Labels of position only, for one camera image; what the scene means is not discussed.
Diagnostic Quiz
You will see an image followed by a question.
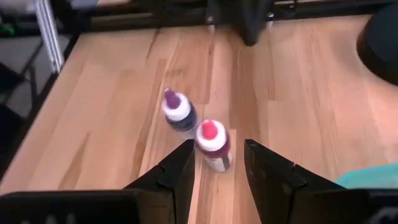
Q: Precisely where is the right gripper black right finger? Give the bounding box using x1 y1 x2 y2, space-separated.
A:
244 139 346 224

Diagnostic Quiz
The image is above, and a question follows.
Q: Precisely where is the silver aluminium bracket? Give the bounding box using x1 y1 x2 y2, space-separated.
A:
34 0 65 75

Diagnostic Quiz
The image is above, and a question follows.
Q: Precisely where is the large pink-capped colouring bottle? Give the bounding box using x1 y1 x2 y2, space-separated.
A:
194 118 233 173

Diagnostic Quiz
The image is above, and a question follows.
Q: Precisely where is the large purple-capped colouring bottle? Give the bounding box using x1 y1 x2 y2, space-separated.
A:
160 88 200 140

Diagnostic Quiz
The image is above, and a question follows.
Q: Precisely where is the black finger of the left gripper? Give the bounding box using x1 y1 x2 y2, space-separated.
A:
254 0 274 47
238 0 256 47

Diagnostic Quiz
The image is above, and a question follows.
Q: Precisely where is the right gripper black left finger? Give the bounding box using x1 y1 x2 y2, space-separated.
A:
124 139 196 224

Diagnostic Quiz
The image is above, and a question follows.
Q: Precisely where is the black aluminium table frame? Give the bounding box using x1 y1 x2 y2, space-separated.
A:
49 0 398 35

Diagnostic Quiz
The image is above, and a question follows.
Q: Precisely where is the white globe lamp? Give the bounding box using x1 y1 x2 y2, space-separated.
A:
356 2 398 86

